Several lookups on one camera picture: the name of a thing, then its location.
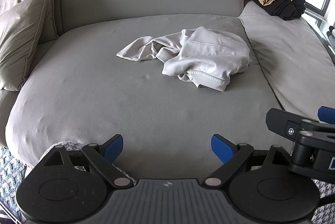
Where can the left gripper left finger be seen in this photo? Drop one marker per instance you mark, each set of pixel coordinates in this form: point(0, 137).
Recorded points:
point(101, 158)

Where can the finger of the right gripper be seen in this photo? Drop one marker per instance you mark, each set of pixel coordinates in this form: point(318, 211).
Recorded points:
point(326, 114)
point(284, 123)

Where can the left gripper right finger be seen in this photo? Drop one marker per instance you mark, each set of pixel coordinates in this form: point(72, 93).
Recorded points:
point(233, 158)

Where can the white printed t-shirt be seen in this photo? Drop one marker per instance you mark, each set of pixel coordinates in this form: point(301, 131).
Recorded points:
point(204, 57)

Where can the grey seat cushion right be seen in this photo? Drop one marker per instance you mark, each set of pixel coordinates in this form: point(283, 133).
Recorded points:
point(295, 63)

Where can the houndstooth trouser leg right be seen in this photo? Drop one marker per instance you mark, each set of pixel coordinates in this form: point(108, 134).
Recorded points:
point(313, 199)

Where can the houndstooth trouser leg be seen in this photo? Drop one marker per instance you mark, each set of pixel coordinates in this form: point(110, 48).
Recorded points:
point(63, 189)
point(313, 199)

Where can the grey round sofa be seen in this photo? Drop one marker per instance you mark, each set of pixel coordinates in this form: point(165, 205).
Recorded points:
point(79, 90)

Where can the houndstooth trouser leg left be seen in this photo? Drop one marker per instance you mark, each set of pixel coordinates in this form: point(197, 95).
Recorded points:
point(63, 189)

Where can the black folded garment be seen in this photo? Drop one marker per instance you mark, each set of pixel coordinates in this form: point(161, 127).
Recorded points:
point(285, 9)

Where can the olive front pillow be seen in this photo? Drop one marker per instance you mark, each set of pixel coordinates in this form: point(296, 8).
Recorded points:
point(21, 28)

